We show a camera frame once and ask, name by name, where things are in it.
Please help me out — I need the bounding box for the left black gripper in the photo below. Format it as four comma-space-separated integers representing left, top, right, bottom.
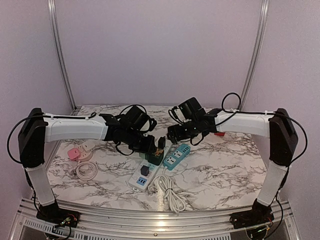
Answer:
123, 128, 157, 155

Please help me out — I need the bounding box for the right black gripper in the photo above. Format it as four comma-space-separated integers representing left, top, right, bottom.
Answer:
167, 119, 200, 143

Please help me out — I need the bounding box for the black power adapter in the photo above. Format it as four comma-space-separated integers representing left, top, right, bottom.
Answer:
158, 136, 166, 149

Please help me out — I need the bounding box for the red cube socket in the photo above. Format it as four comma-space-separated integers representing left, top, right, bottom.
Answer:
214, 132, 225, 137

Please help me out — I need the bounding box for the teal power strip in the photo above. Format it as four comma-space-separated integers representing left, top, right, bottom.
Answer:
163, 143, 191, 171

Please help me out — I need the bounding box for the white long power strip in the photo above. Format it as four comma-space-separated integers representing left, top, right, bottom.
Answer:
128, 153, 160, 192

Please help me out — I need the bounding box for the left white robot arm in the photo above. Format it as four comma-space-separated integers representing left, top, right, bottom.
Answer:
16, 105, 157, 223

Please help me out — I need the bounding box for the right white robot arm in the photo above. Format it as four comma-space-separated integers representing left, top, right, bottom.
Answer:
167, 108, 299, 224

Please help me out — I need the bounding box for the pink cube socket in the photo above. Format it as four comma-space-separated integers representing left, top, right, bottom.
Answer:
67, 147, 81, 161

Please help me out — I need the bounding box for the dark green cube adapter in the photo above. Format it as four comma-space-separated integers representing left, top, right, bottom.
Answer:
147, 148, 165, 166

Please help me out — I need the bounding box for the small black usb charger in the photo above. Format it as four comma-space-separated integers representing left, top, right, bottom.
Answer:
140, 165, 150, 176

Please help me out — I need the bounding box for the beige round power strip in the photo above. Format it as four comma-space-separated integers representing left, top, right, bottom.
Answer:
75, 140, 96, 162

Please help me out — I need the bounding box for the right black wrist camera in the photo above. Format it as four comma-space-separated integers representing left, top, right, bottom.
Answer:
171, 97, 206, 123

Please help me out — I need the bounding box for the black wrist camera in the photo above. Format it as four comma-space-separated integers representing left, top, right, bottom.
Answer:
118, 104, 157, 134
171, 97, 206, 123

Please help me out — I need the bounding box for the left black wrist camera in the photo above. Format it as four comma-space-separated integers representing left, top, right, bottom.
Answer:
118, 104, 157, 134

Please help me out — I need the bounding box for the white teal strip cord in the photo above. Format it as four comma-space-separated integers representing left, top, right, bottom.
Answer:
147, 168, 187, 214

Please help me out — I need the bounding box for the aluminium front rail frame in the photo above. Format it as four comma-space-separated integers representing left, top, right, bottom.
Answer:
4, 198, 302, 240

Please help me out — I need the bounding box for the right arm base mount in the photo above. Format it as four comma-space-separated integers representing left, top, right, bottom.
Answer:
229, 199, 275, 229

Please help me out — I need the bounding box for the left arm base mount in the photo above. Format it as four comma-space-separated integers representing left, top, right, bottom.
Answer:
36, 200, 80, 228

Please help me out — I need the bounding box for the right aluminium post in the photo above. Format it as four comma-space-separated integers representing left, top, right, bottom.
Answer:
239, 0, 270, 110

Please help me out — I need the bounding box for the aluminium post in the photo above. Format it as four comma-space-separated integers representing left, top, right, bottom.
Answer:
47, 0, 77, 111
239, 0, 270, 110

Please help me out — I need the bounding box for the left aluminium post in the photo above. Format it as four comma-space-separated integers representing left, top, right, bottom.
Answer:
47, 0, 77, 111

